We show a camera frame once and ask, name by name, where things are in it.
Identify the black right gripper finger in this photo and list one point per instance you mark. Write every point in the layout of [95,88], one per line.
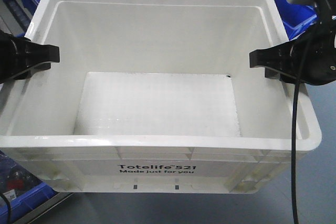
[276,58]
[287,75]

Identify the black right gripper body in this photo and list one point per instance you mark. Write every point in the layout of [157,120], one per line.
[319,64]

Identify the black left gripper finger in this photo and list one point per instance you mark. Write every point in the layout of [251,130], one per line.
[31,54]
[28,74]

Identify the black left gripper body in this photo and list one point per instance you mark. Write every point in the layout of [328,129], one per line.
[9,53]

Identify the white plastic Totelife tote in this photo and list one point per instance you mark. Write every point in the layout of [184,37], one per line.
[151,96]

